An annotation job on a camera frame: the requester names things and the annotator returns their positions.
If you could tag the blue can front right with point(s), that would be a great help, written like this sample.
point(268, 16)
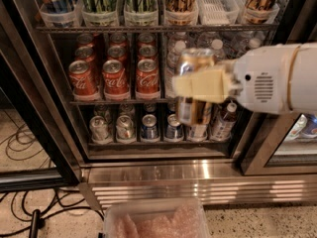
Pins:
point(174, 130)

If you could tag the front middle water bottle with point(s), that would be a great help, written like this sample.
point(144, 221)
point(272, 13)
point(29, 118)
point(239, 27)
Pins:
point(217, 47)

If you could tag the silver can front right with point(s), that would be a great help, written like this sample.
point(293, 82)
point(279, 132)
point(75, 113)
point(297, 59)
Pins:
point(125, 130)

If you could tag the top wire shelf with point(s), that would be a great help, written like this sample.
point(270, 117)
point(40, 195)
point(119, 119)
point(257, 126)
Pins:
point(159, 29)

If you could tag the blue can front left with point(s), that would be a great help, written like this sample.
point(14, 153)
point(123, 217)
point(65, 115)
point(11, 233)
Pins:
point(149, 128)

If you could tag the silver can front left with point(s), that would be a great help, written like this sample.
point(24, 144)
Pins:
point(99, 130)

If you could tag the water bottle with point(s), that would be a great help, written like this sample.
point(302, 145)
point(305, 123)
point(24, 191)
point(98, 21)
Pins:
point(217, 47)
point(174, 52)
point(248, 44)

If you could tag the clear plastic bin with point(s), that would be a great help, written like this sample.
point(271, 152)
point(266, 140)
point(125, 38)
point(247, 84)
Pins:
point(156, 218)

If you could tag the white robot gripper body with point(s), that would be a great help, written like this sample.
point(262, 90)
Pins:
point(261, 78)

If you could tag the stainless fridge base grille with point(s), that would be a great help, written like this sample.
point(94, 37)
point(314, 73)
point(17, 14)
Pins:
point(212, 181)

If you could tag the coca-cola can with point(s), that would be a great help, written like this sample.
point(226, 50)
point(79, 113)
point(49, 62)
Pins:
point(82, 78)
point(115, 78)
point(147, 76)

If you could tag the front right water bottle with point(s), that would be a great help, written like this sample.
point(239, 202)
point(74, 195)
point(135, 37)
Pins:
point(248, 44)

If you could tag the brown tea bottle left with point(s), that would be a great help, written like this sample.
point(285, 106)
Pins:
point(197, 133)

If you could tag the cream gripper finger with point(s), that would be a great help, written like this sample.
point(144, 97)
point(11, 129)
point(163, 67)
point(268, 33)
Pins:
point(213, 84)

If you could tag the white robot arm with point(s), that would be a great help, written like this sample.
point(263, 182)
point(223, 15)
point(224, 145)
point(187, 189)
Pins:
point(302, 82)

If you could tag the silver can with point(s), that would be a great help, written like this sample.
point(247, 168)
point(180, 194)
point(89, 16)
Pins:
point(125, 130)
point(99, 130)

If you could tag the front middle coca-cola can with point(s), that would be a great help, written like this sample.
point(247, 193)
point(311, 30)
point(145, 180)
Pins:
point(115, 78)

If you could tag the brown tea bottle right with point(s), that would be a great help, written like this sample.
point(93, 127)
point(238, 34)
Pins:
point(224, 122)

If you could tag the blue can behind right door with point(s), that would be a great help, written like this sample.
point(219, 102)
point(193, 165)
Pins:
point(310, 129)

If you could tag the brown tea bottle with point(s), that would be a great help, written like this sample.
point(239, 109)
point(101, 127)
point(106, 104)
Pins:
point(197, 133)
point(224, 122)

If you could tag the front right coca-cola can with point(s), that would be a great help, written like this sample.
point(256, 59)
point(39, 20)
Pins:
point(147, 76)

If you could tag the wire shelf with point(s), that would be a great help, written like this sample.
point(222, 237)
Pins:
point(113, 102)
point(159, 29)

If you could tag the middle wire shelf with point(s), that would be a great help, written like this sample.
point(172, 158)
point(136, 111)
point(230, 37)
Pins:
point(113, 102)

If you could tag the front left water bottle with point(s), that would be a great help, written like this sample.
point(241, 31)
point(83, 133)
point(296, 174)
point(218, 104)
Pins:
point(174, 52)

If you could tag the front left coca-cola can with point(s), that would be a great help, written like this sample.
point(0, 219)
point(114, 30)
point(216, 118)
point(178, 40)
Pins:
point(82, 78)

